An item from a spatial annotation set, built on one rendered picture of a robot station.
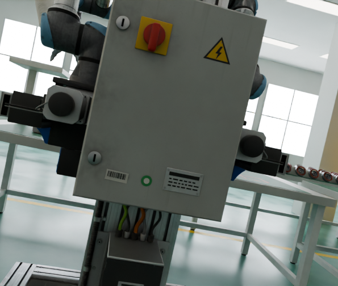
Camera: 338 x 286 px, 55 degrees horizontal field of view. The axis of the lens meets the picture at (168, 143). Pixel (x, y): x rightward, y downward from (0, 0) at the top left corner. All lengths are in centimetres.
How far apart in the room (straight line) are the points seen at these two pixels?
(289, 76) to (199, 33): 879
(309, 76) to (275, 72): 96
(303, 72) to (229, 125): 898
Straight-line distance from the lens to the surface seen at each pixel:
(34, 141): 183
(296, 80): 958
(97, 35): 127
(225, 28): 76
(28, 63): 256
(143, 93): 70
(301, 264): 226
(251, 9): 162
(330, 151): 572
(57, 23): 128
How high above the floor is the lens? 94
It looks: 2 degrees down
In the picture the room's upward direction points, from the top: 12 degrees clockwise
